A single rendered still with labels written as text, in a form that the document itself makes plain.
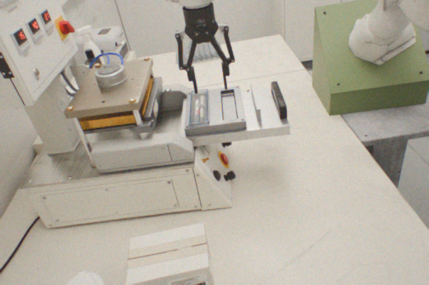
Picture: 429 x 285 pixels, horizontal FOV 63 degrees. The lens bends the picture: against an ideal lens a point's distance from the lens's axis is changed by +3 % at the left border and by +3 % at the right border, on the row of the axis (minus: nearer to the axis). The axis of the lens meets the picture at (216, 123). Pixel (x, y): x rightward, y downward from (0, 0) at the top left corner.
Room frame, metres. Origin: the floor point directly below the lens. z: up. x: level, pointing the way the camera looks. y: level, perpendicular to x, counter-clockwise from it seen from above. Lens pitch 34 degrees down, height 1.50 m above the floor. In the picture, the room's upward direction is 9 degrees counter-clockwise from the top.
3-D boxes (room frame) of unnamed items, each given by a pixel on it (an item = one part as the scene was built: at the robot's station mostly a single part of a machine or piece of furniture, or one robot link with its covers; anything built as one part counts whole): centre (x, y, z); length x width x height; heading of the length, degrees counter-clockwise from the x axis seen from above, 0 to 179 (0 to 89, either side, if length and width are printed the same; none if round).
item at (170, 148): (0.72, 0.20, 0.96); 0.25 x 0.05 x 0.07; 86
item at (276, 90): (0.83, -0.19, 0.99); 0.15 x 0.02 x 0.04; 176
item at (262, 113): (0.84, -0.05, 0.97); 0.30 x 0.22 x 0.08; 86
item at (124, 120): (0.87, 0.26, 1.07); 0.22 x 0.17 x 0.10; 176
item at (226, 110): (0.85, 0.00, 0.98); 0.20 x 0.17 x 0.03; 176
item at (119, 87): (0.88, 0.29, 1.08); 0.31 x 0.24 x 0.13; 176
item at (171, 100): (1.00, 0.17, 0.96); 0.26 x 0.05 x 0.07; 86
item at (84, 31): (1.67, 0.55, 0.92); 0.09 x 0.08 x 0.25; 138
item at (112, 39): (1.84, 0.55, 0.88); 0.25 x 0.20 x 0.17; 84
